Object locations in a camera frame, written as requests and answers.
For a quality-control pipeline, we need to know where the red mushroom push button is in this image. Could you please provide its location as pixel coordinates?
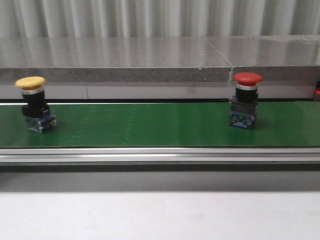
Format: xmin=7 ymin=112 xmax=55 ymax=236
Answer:
xmin=228 ymin=72 xmax=263 ymax=129

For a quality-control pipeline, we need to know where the yellow mushroom push button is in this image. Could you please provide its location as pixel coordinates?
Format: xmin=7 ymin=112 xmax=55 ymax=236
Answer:
xmin=15 ymin=76 xmax=57 ymax=133

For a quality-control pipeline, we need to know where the green conveyor belt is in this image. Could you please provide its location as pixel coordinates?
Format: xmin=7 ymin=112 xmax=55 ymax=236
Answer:
xmin=0 ymin=101 xmax=320 ymax=148

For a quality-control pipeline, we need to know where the grey stone slab left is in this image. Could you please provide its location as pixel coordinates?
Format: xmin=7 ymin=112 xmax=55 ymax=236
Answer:
xmin=0 ymin=37 xmax=230 ymax=83

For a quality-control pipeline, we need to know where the grey stone slab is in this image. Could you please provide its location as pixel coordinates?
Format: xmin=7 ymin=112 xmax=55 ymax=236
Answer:
xmin=207 ymin=35 xmax=320 ymax=83
xmin=0 ymin=37 xmax=230 ymax=83

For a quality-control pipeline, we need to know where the grey stone slab right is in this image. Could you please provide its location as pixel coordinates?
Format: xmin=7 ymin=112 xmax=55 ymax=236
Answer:
xmin=207 ymin=35 xmax=320 ymax=83

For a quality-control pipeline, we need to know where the red plastic tray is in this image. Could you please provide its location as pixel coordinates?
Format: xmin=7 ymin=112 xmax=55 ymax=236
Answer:
xmin=313 ymin=81 xmax=320 ymax=102

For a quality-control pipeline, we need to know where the aluminium conveyor frame rail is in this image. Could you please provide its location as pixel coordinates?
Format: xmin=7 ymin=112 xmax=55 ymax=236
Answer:
xmin=0 ymin=147 xmax=320 ymax=172

